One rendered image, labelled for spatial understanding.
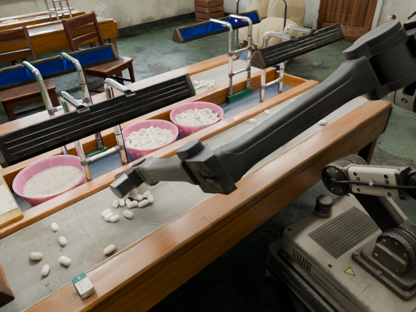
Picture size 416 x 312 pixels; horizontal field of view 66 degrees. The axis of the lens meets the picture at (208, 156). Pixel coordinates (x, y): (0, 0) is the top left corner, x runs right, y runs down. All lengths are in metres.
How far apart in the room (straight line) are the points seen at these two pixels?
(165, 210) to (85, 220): 0.26
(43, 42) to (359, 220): 3.24
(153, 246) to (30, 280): 0.34
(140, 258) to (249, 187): 0.44
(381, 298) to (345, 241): 0.25
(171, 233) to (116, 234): 0.18
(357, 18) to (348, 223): 4.59
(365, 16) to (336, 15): 0.46
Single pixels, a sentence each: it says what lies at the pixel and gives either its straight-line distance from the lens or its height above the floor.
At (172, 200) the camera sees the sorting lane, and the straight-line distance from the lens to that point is 1.14.
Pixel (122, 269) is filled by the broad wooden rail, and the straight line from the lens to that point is 0.95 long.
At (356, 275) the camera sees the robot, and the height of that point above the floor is 0.47.
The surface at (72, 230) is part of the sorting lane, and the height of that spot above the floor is 0.74.
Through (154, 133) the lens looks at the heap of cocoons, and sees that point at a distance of 1.54.
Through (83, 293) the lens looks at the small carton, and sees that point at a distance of 0.92.
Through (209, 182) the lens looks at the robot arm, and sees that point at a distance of 0.60.
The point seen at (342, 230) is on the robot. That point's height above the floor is 0.47.
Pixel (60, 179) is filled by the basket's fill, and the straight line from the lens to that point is 1.38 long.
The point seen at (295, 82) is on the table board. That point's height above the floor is 0.71.
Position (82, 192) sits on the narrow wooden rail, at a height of 0.76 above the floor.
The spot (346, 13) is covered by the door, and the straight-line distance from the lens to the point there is 5.86.
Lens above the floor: 1.50
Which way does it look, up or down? 35 degrees down
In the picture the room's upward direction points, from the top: 3 degrees counter-clockwise
